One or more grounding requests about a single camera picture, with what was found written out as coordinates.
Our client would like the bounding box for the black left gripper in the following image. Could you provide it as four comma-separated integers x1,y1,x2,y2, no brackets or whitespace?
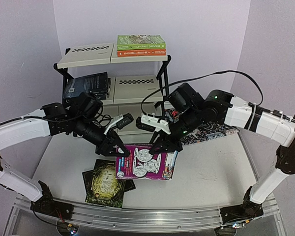
74,114,132,157

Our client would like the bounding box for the purple 117-Storey Treehouse book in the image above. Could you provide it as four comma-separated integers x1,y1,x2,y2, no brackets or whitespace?
116,144,178,180

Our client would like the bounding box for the black Moon and Sixpence book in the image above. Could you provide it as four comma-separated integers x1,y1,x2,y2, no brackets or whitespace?
92,78,111,97

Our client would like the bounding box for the dark blue Nineteen Eighty-Four book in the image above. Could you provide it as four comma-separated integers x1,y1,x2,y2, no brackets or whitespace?
63,72,109,99

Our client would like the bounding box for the orange 78-Storey Treehouse book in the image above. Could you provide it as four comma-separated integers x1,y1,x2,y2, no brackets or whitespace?
117,49,167,57

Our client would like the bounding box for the green 65-Storey Treehouse book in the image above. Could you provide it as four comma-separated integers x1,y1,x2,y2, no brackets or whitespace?
117,35,166,51

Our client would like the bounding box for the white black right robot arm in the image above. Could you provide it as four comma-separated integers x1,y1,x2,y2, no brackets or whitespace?
141,83,295,225

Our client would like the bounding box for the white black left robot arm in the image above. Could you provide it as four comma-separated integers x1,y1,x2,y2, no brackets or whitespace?
0,92,133,215

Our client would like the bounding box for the dark red black book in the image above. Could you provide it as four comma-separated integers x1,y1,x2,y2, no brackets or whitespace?
82,170,136,193

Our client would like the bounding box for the green Alice in Wonderland book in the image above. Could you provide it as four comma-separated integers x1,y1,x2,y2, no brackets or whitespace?
82,159,126,208

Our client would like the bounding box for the patterned fabric placemat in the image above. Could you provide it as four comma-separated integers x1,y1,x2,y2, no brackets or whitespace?
165,108,239,146

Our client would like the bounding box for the beige three-tier shelf rack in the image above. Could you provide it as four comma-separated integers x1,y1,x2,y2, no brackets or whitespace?
53,41,172,136

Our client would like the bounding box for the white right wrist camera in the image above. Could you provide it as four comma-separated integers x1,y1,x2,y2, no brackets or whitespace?
136,113,171,134

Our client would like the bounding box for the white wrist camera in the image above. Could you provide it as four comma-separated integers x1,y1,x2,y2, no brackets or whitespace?
104,113,134,135
136,113,171,134

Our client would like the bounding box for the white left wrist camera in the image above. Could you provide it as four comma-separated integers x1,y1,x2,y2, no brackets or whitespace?
104,113,134,135

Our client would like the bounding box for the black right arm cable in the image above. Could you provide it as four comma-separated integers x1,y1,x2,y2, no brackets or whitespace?
140,70,264,118

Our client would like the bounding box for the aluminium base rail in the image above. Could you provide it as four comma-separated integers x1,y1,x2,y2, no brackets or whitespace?
3,195,287,236

